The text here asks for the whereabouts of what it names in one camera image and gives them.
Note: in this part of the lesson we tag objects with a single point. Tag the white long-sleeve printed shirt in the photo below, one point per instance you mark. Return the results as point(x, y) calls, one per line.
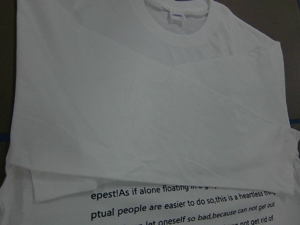
point(148, 112)

